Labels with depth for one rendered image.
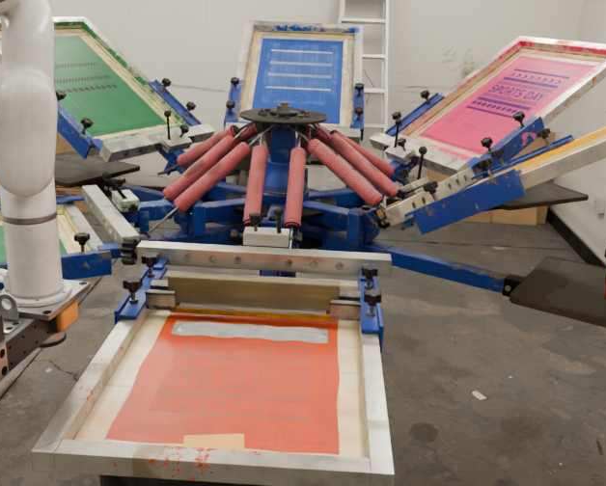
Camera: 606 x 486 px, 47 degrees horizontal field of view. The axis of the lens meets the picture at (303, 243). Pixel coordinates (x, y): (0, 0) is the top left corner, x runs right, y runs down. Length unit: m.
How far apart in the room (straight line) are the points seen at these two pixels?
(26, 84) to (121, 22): 4.70
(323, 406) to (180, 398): 0.28
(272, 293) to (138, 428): 0.50
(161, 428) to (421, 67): 4.70
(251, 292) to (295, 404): 0.38
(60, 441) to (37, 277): 0.31
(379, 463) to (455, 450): 1.80
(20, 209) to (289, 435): 0.62
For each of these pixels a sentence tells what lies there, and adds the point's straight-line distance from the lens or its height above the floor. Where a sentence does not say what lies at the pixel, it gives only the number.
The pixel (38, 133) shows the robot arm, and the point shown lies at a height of 1.47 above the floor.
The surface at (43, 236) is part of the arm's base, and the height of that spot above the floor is 1.27.
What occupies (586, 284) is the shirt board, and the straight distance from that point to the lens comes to 2.15.
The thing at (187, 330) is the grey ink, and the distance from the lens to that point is 1.64.
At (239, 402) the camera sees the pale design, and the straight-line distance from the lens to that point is 1.38.
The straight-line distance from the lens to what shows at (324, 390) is 1.43.
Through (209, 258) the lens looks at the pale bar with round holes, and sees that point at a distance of 1.91.
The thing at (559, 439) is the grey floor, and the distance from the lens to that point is 3.19.
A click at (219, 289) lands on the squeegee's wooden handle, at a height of 1.03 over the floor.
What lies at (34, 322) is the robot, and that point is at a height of 1.12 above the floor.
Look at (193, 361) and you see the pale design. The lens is 1.52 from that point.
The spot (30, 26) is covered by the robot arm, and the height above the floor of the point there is 1.63.
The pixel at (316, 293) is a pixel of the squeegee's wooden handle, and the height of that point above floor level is 1.04.
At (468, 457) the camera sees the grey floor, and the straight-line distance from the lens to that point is 2.95.
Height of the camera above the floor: 1.70
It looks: 20 degrees down
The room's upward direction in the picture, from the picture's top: 2 degrees clockwise
